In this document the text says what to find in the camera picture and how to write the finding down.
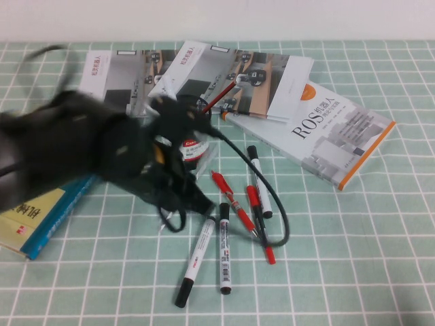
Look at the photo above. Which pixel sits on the red pencil with white cap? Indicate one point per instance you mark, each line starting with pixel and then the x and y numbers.
pixel 222 95

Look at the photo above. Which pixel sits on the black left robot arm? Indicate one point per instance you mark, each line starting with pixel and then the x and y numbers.
pixel 68 142

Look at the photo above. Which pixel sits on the green checked tablecloth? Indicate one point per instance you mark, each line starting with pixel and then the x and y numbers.
pixel 340 254

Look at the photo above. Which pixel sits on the white booklet with office photo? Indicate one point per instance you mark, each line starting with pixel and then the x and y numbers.
pixel 272 85

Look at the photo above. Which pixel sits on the black mesh pen holder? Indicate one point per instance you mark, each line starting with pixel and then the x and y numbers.
pixel 192 151

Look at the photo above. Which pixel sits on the yellow and teal book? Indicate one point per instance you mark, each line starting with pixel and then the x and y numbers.
pixel 27 231

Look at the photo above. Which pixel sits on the red and black double-ended pen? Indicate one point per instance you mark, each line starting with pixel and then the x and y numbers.
pixel 270 256

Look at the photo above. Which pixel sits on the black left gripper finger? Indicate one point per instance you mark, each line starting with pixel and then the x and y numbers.
pixel 195 197
pixel 146 195

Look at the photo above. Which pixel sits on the white and grey booklet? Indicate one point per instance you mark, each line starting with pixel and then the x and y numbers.
pixel 112 74

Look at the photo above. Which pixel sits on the white barcode marker black cap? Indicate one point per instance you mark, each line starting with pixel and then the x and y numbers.
pixel 225 251

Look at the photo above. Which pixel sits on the white marker with black cap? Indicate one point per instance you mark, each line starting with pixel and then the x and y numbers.
pixel 265 200
pixel 198 251

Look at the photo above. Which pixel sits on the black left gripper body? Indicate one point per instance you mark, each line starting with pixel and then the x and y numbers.
pixel 156 163

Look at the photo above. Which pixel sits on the red gel pen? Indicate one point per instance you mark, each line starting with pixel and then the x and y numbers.
pixel 234 203

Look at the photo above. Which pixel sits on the white ROS book orange edge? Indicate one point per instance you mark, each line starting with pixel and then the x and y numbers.
pixel 323 142

